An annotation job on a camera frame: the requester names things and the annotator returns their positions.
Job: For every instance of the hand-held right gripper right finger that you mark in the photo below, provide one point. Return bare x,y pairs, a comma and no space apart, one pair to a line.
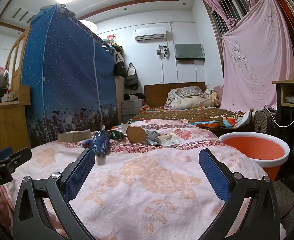
215,173

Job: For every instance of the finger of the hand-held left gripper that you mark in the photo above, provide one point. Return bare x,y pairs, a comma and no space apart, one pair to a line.
2,153
20,157

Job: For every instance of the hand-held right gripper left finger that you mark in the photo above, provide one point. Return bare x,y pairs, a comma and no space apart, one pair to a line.
79,173

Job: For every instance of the blue packet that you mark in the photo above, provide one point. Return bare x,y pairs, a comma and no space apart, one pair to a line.
100,145

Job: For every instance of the orange plastic basin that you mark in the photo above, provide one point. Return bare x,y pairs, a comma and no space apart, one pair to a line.
254,151

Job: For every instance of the green wrapper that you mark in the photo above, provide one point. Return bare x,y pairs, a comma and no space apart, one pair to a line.
115,135

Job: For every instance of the white plastic packet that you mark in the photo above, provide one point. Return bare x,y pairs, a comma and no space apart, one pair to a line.
169,138

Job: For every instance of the grey wrapper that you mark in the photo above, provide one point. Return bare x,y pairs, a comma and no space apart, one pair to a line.
153,137

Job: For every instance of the wooden cabinet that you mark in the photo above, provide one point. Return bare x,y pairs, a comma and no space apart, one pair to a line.
6,122

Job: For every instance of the tan cardboard box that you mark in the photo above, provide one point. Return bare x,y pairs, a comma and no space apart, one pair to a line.
74,136

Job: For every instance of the bed with colourful blanket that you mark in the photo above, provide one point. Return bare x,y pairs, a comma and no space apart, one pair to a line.
187,116

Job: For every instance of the pink floral bedspread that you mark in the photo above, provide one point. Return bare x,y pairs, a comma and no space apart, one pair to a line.
147,185

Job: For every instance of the checked travel bag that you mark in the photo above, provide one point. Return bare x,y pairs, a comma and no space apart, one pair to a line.
264,125

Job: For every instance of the cream pillow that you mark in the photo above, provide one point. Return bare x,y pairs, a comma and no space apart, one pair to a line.
189,103

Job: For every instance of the yellow crumpled cloth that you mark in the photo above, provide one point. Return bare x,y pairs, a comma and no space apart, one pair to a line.
212,96

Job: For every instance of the grey nightstand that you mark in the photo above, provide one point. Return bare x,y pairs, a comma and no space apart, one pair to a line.
131,110

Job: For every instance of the floral pillow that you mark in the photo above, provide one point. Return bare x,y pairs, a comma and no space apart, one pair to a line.
184,93

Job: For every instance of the blue dotted fabric wardrobe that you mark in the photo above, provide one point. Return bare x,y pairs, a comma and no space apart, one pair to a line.
66,80

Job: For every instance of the black tissue box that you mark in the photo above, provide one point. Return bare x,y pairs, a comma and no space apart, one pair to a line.
135,96

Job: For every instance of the wooden bed headboard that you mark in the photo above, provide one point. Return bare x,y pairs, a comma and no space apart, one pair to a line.
157,92

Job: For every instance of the grey tote bag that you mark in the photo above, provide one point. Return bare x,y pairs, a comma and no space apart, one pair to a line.
131,78

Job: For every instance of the black handbag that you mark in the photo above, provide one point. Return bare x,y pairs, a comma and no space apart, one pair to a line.
120,68

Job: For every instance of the wooden desk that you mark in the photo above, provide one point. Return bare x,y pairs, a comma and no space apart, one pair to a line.
289,83

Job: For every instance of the hanging pink sheet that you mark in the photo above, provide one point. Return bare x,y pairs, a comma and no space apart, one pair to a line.
257,62

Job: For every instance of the clutter atop wardrobe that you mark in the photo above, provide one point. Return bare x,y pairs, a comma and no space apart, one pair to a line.
113,45

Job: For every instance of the white round lantern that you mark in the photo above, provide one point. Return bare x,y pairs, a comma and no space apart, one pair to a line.
88,26

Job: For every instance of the white air conditioner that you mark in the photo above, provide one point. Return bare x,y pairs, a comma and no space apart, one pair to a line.
150,33

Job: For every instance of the barred window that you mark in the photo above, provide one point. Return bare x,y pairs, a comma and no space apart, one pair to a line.
222,12

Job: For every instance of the dark red cloth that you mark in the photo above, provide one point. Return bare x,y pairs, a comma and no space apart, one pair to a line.
287,17

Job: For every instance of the covered wall television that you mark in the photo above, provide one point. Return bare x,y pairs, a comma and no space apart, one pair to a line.
188,51

